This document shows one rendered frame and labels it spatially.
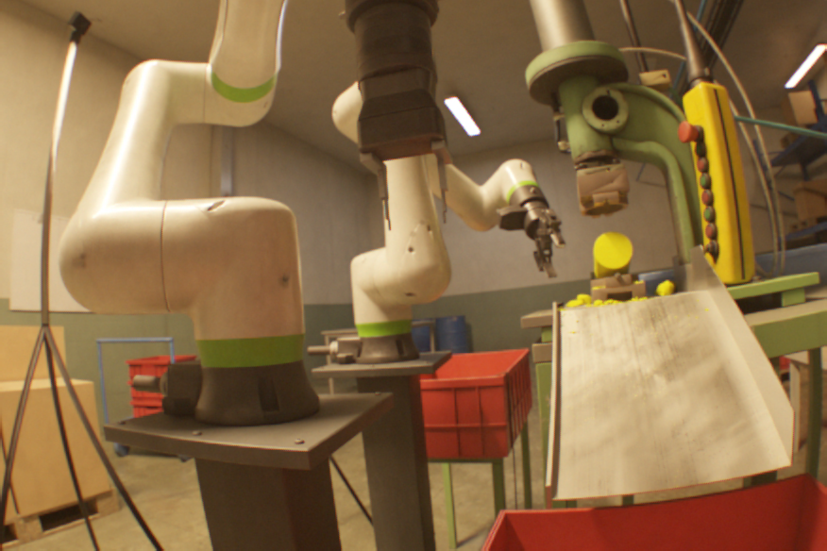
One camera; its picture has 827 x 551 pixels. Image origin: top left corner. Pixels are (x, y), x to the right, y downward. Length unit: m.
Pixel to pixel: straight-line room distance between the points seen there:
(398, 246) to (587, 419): 0.49
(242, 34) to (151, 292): 0.35
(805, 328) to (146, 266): 0.77
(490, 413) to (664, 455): 0.75
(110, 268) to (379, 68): 0.33
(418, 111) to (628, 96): 0.62
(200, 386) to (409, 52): 0.42
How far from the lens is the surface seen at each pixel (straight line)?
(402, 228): 0.87
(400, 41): 0.42
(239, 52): 0.68
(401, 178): 0.89
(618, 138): 0.90
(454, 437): 1.25
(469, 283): 9.36
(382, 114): 0.40
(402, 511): 1.09
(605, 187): 0.82
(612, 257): 0.82
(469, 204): 1.20
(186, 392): 0.56
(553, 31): 0.98
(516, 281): 9.18
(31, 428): 2.48
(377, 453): 1.05
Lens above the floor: 1.02
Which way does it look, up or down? 9 degrees up
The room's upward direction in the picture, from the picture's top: 5 degrees counter-clockwise
